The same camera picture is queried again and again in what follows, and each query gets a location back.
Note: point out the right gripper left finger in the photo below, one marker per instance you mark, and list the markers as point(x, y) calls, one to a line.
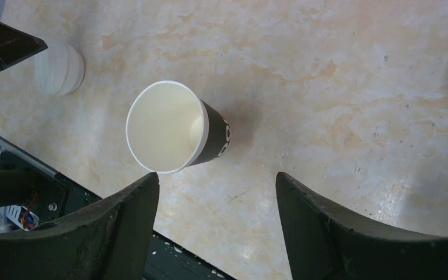
point(108, 239)

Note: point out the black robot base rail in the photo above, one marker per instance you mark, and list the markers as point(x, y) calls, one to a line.
point(32, 193)

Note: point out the black paper coffee cup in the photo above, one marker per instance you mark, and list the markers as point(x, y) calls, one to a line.
point(169, 128)

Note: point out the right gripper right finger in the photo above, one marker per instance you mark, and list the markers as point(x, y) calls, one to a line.
point(325, 240)

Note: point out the stack of white lids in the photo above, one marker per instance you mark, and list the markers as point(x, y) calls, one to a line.
point(58, 70)

